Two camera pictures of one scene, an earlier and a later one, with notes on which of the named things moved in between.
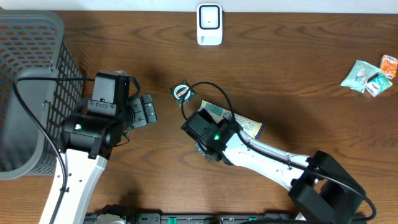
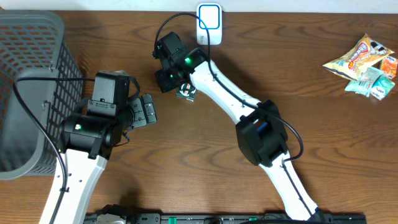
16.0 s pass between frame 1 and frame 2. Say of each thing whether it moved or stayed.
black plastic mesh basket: stayed
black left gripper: stayed
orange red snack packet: stayed
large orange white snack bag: moved
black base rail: stayed
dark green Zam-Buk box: moved
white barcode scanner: stayed
